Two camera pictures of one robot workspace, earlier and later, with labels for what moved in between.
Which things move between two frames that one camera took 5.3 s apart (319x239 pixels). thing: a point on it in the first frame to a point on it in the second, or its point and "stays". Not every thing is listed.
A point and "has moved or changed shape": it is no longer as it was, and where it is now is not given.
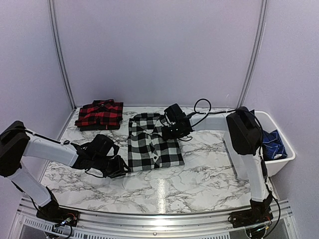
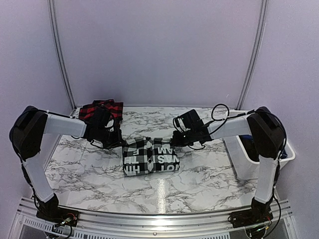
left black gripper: (118, 170) to (115, 142)
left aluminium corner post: (53, 13) stays
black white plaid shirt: (147, 149) has moved or changed shape
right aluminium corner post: (254, 59) stays
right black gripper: (166, 135) to (177, 141)
